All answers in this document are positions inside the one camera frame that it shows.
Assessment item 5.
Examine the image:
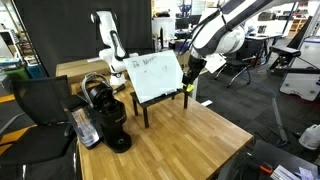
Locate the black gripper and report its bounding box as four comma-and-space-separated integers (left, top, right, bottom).
182, 57, 206, 86

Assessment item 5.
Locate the yellow smiley eraser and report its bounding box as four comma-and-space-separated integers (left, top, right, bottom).
186, 84, 194, 92

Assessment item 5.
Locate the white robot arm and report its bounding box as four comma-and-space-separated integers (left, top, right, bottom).
182, 0, 303, 87

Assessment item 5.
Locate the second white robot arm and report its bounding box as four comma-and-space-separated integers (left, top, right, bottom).
90, 11, 138, 85

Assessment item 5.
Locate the black whiteboard marker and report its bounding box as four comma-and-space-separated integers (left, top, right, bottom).
157, 89, 177, 98

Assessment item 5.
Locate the white whiteboard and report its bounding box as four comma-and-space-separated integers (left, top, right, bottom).
123, 50, 183, 103

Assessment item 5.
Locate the small dark wooden stand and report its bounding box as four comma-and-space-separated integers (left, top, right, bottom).
130, 89, 190, 128

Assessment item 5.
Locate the black coffee machine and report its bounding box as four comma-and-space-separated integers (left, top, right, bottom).
61, 72, 132, 153

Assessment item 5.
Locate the cardboard box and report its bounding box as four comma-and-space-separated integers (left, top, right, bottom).
56, 58, 110, 84

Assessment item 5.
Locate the white plastic jug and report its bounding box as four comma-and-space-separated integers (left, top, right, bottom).
299, 124, 320, 150

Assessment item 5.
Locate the black mesh office chair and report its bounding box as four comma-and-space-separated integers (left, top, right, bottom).
0, 75, 75, 179

